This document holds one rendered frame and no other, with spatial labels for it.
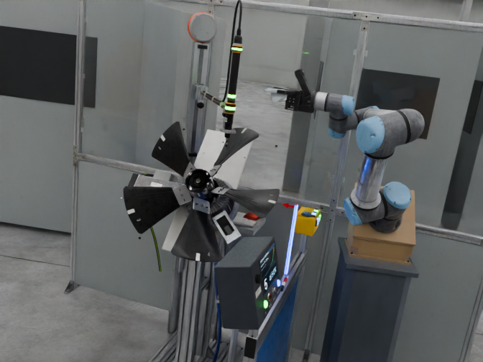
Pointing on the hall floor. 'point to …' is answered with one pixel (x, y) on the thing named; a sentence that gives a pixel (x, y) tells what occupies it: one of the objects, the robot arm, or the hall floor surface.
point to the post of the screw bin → (233, 345)
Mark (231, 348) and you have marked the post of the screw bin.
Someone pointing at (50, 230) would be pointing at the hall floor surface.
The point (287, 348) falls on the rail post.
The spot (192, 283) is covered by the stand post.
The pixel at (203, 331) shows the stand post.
